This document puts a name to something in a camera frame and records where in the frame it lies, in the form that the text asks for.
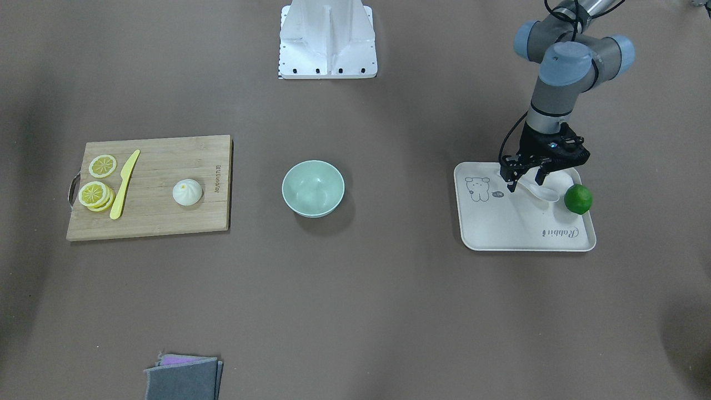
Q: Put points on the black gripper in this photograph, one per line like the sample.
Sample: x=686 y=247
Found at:
x=532 y=144

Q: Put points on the white ceramic spoon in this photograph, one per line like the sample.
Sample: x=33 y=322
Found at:
x=543 y=193

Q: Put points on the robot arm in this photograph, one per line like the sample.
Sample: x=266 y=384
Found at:
x=570 y=63

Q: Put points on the mint green bowl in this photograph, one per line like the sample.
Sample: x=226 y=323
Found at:
x=313 y=188

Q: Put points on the white steamed bun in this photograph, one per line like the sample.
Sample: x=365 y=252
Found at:
x=187 y=192

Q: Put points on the cream rabbit tray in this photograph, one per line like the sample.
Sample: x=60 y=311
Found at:
x=491 y=218

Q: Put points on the green lime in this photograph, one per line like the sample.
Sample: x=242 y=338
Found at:
x=578 y=199

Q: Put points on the bamboo cutting board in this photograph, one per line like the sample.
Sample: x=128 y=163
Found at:
x=149 y=208

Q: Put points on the grey folded cloth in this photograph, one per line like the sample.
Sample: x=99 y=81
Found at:
x=185 y=381

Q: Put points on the yellow plastic knife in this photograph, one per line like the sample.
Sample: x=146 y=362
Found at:
x=120 y=195

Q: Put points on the pink purple cloth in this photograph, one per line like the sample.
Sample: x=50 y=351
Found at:
x=175 y=359

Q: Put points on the lower stacked lemon slice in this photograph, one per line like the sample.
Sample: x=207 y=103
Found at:
x=106 y=205

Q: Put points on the single lemon slice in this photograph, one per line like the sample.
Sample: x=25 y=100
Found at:
x=102 y=166

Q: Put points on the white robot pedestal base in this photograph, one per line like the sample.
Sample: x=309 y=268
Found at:
x=327 y=40

